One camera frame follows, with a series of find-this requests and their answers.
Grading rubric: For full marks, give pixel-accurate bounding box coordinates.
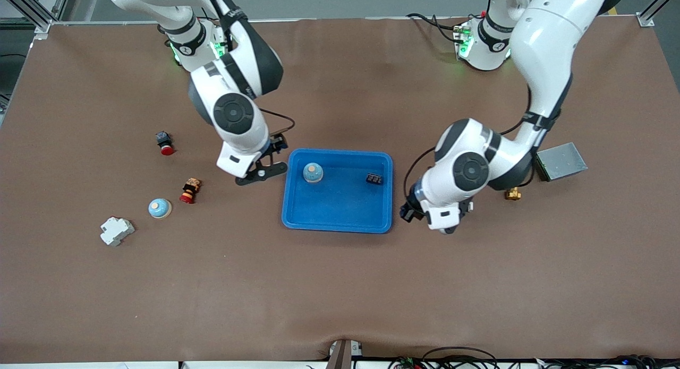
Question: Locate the blue plastic tray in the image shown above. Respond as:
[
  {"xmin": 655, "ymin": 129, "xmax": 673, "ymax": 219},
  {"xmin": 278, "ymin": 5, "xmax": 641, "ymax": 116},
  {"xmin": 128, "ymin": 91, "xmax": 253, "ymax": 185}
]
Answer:
[{"xmin": 281, "ymin": 148, "xmax": 394, "ymax": 234}]

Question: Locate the red yellow emergency button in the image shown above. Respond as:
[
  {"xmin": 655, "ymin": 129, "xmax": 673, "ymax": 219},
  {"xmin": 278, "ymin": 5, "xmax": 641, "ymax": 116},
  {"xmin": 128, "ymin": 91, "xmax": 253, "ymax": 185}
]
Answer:
[{"xmin": 179, "ymin": 178, "xmax": 202, "ymax": 204}]

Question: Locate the brown table mat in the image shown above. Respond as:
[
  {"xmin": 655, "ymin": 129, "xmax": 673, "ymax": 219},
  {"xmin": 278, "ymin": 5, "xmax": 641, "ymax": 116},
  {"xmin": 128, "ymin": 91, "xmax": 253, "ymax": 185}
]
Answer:
[{"xmin": 0, "ymin": 16, "xmax": 680, "ymax": 362}]

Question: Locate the silver metal box module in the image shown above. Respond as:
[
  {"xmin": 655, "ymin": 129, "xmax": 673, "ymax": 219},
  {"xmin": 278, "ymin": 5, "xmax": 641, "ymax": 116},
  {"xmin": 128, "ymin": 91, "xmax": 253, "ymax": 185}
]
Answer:
[{"xmin": 534, "ymin": 142, "xmax": 589, "ymax": 182}]

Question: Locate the white circuit breaker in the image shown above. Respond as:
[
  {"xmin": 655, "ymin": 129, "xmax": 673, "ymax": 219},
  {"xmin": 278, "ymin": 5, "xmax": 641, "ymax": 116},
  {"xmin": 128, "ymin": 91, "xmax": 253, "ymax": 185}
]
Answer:
[{"xmin": 100, "ymin": 216, "xmax": 135, "ymax": 247}]

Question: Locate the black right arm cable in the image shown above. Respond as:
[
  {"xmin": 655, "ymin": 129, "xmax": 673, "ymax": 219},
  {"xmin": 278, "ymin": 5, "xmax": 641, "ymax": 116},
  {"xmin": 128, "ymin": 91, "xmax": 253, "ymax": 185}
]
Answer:
[{"xmin": 199, "ymin": 0, "xmax": 296, "ymax": 141}]

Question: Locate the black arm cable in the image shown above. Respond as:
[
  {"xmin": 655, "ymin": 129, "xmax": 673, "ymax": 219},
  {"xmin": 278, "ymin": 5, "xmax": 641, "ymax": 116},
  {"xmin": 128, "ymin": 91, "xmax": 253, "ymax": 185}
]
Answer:
[
  {"xmin": 404, "ymin": 85, "xmax": 532, "ymax": 202},
  {"xmin": 199, "ymin": 0, "xmax": 296, "ymax": 141}
]

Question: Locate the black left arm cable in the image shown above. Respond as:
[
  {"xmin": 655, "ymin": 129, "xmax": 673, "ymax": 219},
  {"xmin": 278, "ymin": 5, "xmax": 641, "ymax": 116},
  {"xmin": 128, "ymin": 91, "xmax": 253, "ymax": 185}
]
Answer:
[{"xmin": 404, "ymin": 85, "xmax": 532, "ymax": 202}]

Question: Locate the black cable tangle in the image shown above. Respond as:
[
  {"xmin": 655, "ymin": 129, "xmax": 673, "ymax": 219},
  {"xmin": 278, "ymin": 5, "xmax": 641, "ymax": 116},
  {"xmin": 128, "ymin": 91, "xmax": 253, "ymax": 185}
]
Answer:
[{"xmin": 387, "ymin": 347, "xmax": 680, "ymax": 369}]

